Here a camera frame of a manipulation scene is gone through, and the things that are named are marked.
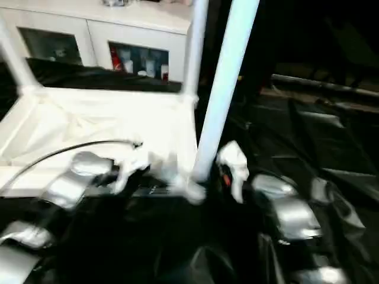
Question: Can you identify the black low bench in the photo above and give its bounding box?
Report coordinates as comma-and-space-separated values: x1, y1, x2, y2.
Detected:
272, 74, 379, 99

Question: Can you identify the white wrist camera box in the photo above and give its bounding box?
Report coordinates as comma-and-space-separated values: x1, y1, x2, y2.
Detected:
214, 141, 250, 204
110, 142, 150, 193

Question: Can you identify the white plastic table leg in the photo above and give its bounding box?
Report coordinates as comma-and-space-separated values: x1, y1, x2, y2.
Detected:
0, 15, 42, 96
181, 0, 210, 105
189, 0, 261, 185

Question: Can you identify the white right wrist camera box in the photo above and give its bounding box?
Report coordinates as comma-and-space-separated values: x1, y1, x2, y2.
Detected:
214, 141, 250, 204

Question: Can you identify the white plastic table top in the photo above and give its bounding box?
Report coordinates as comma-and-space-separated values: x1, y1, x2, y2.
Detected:
0, 86, 205, 203

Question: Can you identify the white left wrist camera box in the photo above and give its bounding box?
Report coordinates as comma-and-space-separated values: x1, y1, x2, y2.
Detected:
110, 142, 150, 193

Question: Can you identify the small red bottle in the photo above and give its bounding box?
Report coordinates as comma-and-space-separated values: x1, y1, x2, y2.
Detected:
110, 47, 120, 72

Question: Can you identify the black plastic mat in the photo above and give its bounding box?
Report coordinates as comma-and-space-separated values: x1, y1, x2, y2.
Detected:
0, 56, 379, 284

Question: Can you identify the white glass-door cabinet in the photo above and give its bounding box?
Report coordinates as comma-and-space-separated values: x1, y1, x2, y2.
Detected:
0, 0, 194, 83

